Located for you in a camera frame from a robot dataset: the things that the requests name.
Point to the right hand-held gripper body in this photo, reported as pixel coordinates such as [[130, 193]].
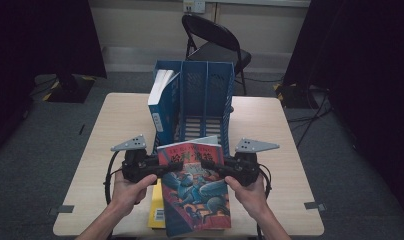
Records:
[[243, 166]]

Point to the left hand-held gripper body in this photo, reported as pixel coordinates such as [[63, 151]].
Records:
[[136, 166]]

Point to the red illustrated book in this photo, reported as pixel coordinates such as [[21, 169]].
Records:
[[196, 196]]

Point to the yellow book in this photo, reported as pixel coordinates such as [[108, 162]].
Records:
[[156, 206]]

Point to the thick blue book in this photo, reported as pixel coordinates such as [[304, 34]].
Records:
[[163, 110]]

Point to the blue plastic file rack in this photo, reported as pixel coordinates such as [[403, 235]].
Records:
[[216, 100]]

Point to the person's left hand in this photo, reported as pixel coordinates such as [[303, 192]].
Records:
[[130, 193]]

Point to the person's right hand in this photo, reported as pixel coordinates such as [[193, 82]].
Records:
[[253, 196]]

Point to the grey tape patch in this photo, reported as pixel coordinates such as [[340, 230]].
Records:
[[65, 209], [313, 206]]

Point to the black stand base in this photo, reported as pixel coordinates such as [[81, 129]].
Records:
[[295, 96], [70, 90]]

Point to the black folding chair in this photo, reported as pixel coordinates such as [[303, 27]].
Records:
[[216, 36]]

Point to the dark curtain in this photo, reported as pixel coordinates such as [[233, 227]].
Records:
[[366, 66], [40, 40]]

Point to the white wall socket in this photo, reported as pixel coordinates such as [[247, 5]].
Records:
[[194, 6]]

